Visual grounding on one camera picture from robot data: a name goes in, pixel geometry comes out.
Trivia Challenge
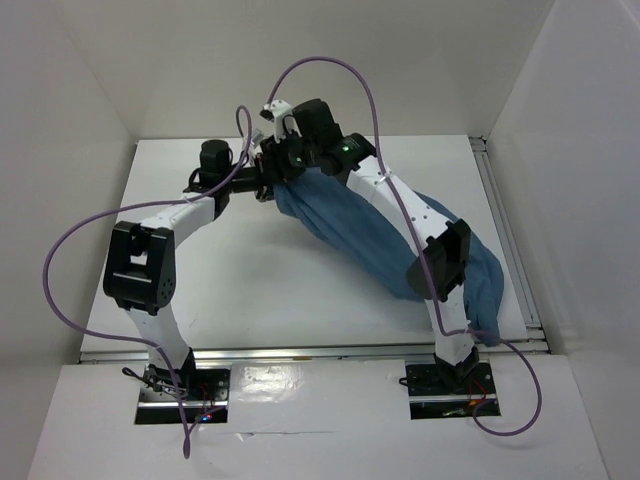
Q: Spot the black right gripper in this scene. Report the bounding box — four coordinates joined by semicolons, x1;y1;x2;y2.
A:
257;125;318;188

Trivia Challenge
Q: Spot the blue fabric pillowcase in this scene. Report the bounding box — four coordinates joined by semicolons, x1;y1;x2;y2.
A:
273;169;504;347

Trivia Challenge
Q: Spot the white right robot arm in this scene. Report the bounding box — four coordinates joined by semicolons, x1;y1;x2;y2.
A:
255;99;478;392

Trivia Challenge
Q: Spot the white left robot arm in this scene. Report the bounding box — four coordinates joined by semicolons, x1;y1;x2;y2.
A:
103;140;272;399

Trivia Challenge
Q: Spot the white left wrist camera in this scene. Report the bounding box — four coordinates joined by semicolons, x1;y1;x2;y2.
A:
248;128;265;151

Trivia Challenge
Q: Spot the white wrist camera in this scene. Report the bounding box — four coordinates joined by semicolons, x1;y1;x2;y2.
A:
248;128;265;151
260;100;296;143

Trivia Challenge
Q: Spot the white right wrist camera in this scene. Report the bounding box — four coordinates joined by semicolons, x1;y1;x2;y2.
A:
260;100;296;143

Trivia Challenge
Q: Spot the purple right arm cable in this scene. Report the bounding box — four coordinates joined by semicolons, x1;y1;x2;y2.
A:
268;56;544;437

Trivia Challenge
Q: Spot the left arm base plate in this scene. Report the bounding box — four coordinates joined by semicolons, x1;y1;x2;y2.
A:
122;366;231;425

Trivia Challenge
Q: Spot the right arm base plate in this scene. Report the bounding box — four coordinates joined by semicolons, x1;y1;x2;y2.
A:
398;362;501;420

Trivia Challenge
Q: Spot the aluminium table edge rail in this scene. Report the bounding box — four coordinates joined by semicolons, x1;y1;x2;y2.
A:
79;336;550;364

